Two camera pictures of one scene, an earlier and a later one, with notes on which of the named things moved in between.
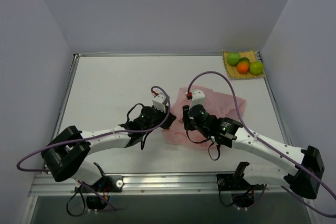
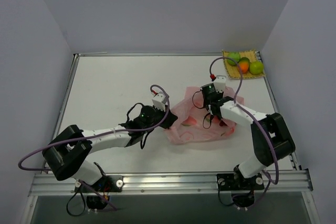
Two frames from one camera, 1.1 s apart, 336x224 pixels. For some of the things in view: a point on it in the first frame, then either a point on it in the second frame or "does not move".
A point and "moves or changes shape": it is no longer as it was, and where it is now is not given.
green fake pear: [256, 67] does not move
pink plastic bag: [221, 106] moves or changes shape
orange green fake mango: [243, 65] does not move
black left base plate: [106, 183] does not move
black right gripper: [185, 117] → [213, 107]
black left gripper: [168, 118] does not move
